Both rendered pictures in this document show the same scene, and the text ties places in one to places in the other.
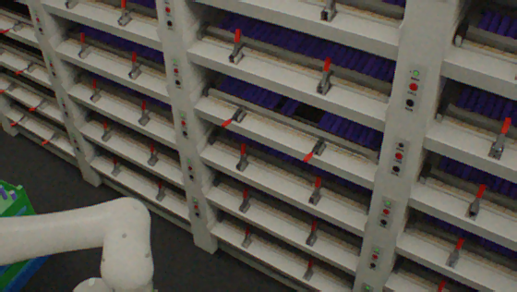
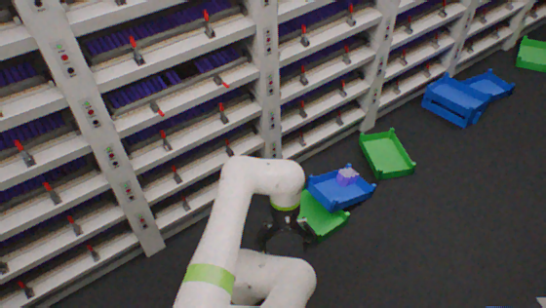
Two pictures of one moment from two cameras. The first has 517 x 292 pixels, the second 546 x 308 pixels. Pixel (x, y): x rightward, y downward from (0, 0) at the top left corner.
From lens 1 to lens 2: 104 cm
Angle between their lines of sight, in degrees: 48
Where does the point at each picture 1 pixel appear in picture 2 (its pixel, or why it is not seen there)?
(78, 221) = (235, 193)
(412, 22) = not seen: outside the picture
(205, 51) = (110, 74)
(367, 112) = (244, 26)
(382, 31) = not seen: outside the picture
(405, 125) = (266, 17)
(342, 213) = (244, 112)
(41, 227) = (228, 220)
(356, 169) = (246, 72)
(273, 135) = (187, 97)
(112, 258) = (286, 173)
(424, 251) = (291, 90)
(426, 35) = not seen: outside the picture
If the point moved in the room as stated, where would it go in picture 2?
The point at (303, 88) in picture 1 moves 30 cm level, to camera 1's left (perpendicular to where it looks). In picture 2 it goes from (201, 43) to (157, 94)
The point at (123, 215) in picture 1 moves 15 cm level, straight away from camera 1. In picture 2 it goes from (249, 162) to (194, 165)
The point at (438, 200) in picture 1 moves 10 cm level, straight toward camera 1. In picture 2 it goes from (289, 52) to (306, 61)
